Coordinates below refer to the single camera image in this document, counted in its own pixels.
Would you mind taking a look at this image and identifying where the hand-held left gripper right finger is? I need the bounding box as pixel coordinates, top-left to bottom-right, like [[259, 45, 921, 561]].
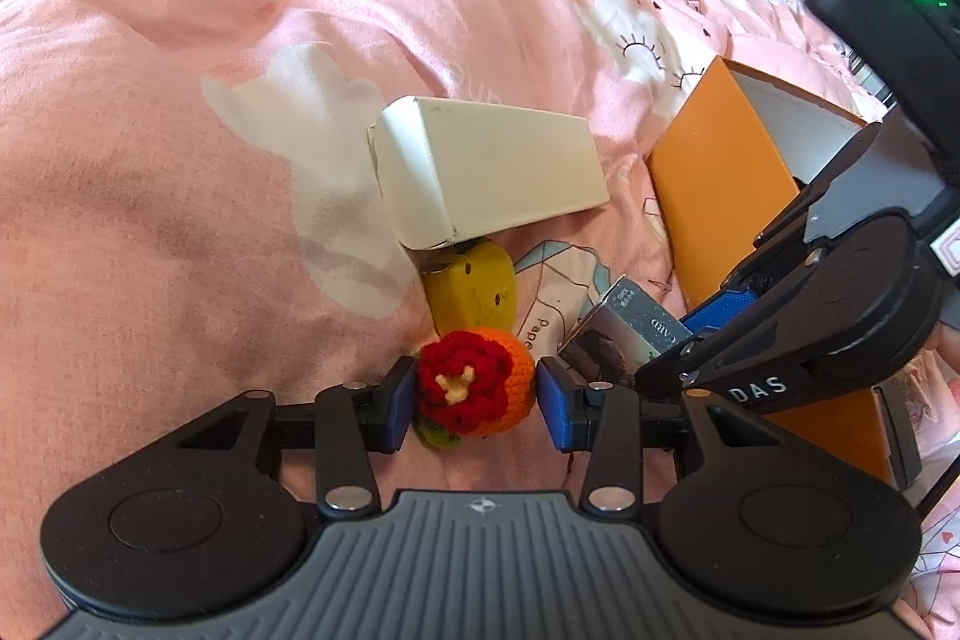
[[536, 356, 782, 516]]

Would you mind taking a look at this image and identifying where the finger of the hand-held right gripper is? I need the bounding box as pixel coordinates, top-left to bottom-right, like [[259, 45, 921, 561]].
[[682, 122, 886, 337], [636, 248, 827, 417]]

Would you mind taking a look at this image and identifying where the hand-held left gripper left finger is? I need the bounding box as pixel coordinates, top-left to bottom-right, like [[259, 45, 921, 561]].
[[176, 356, 419, 516]]

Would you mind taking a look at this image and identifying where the crochet orange with red flower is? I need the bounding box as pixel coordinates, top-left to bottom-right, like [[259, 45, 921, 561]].
[[409, 325, 538, 451]]

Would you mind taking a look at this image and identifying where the silver card box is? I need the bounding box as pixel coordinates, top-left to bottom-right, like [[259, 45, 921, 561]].
[[561, 276, 692, 380]]

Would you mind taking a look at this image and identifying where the orange cardboard box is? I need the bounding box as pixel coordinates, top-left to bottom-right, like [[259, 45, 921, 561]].
[[645, 55, 925, 492]]

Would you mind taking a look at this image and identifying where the yellow duck toy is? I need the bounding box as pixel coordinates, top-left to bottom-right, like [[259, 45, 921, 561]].
[[418, 239, 518, 339]]

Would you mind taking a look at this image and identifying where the long white box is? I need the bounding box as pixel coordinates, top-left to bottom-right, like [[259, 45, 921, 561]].
[[367, 95, 611, 253]]

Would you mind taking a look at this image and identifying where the pink printed blanket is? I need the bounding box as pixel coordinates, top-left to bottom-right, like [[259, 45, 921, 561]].
[[0, 0, 960, 640]]

